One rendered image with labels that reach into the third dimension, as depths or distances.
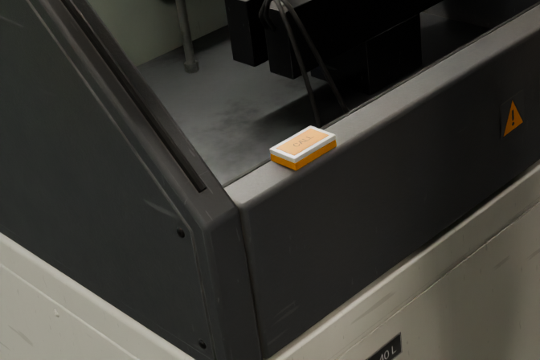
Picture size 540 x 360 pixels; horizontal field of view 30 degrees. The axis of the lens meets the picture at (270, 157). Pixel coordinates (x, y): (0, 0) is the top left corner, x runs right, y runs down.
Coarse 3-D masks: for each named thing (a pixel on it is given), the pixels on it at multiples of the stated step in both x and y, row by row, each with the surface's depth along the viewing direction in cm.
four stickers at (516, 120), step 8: (520, 96) 103; (504, 104) 102; (512, 104) 103; (520, 104) 104; (504, 112) 102; (512, 112) 103; (520, 112) 104; (504, 120) 102; (512, 120) 104; (520, 120) 105; (504, 128) 103; (512, 128) 104; (504, 136) 103
